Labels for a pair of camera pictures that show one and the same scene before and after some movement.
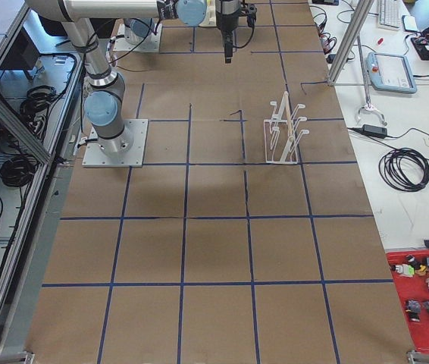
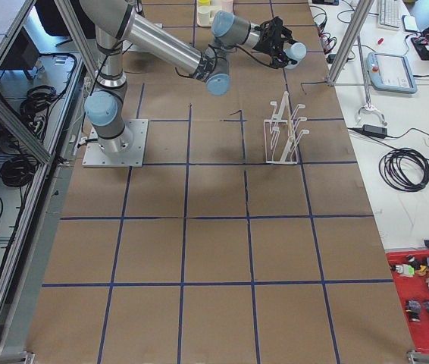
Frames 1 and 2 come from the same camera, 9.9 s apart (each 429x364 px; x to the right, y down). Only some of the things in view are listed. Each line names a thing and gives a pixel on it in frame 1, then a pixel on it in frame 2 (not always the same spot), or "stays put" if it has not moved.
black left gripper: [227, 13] -> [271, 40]
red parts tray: [427, 283] stays put
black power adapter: [375, 130] stays put
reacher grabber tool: [369, 107] stays put
